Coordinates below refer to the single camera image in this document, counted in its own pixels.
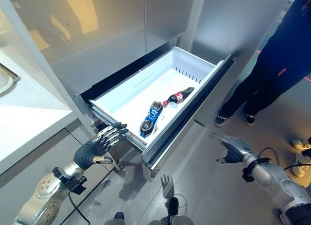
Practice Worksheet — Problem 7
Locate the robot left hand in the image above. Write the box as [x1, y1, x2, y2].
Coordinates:
[73, 122, 129, 169]

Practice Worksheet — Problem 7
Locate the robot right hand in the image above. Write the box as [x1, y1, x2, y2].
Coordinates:
[210, 133, 258, 165]

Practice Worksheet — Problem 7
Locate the white refrigerator drawer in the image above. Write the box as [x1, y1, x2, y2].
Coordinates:
[80, 46, 236, 182]

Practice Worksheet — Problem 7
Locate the silver refrigerator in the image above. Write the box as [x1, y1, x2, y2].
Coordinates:
[0, 0, 296, 182]

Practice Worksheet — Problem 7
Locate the white sneaker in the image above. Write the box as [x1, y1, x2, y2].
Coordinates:
[291, 153, 311, 177]
[291, 138, 311, 150]

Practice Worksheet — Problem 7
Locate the cola bottle blue label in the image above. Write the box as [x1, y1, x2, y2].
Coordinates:
[139, 101, 164, 138]

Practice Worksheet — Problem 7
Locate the white kitchen counter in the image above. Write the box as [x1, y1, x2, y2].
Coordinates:
[0, 46, 79, 176]

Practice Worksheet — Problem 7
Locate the cola bottle red label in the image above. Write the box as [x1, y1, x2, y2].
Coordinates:
[162, 87, 195, 107]

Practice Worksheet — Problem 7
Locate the robot right foot dark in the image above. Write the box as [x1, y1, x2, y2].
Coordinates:
[168, 197, 180, 217]

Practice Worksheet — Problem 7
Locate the person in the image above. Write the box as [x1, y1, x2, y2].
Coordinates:
[213, 0, 311, 127]

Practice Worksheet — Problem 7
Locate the steel sink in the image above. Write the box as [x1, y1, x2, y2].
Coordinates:
[0, 64, 21, 96]

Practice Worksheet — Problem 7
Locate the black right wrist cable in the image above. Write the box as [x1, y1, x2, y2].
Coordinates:
[257, 147, 311, 171]

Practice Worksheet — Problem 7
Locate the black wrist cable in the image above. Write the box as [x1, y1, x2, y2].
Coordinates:
[67, 190, 91, 225]
[257, 147, 311, 171]

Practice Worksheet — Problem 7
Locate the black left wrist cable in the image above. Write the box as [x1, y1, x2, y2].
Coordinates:
[67, 190, 91, 225]

